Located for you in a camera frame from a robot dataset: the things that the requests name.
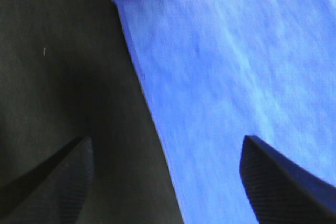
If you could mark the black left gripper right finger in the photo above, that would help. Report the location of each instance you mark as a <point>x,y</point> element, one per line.
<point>279,190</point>

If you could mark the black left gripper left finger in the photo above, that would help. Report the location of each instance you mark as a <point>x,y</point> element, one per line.
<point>55,190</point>

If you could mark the blue microfibre towel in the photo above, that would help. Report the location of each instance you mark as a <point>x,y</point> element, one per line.
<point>213,71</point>

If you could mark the black table cloth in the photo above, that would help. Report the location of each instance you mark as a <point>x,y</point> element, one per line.
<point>67,81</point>

